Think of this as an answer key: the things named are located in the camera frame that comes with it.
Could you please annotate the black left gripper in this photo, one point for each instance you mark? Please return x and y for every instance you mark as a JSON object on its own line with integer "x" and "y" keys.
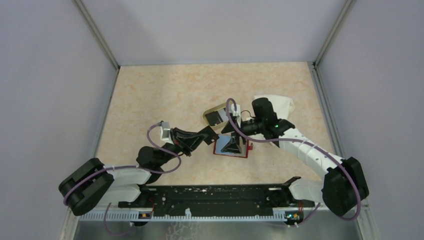
{"x": 186, "y": 140}

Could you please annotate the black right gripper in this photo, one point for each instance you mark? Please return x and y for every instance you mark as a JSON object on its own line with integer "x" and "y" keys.
{"x": 233, "y": 146}

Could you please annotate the red leather card holder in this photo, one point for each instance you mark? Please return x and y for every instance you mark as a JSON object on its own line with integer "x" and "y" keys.
{"x": 216, "y": 149}

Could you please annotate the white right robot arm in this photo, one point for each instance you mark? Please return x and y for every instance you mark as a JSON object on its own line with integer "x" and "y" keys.
{"x": 342, "y": 186}

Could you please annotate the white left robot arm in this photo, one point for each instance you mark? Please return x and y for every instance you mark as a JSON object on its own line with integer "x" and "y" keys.
{"x": 95, "y": 183}

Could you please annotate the black silver-striped VIP card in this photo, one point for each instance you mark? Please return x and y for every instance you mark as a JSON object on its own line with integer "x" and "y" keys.
{"x": 216, "y": 117}

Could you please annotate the beige plastic tray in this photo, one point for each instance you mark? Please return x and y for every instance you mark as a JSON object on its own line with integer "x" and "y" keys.
{"x": 220, "y": 106}

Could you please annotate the white cloth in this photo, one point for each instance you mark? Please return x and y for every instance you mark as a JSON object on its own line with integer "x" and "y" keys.
{"x": 281, "y": 102}

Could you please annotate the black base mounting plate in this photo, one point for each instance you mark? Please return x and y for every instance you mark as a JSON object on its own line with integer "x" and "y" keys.
{"x": 237, "y": 200}

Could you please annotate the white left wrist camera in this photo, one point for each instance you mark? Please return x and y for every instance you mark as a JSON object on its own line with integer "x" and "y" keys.
{"x": 165, "y": 132}

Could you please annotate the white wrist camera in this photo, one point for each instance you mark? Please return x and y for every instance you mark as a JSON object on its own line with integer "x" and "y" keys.
{"x": 165, "y": 132}
{"x": 235, "y": 112}

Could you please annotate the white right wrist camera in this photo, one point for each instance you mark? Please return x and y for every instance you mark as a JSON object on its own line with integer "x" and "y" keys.
{"x": 235, "y": 112}

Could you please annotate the white slotted cable duct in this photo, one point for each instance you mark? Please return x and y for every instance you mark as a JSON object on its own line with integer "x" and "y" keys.
{"x": 115, "y": 215}

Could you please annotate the aluminium frame rail left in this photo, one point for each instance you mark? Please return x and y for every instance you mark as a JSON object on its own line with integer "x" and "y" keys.
{"x": 99, "y": 38}

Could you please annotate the aluminium frame rail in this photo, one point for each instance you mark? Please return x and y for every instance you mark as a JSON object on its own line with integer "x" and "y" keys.
{"x": 336, "y": 27}
{"x": 99, "y": 38}

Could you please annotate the aluminium frame rail right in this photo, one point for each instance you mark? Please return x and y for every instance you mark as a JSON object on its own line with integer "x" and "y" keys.
{"x": 336, "y": 27}

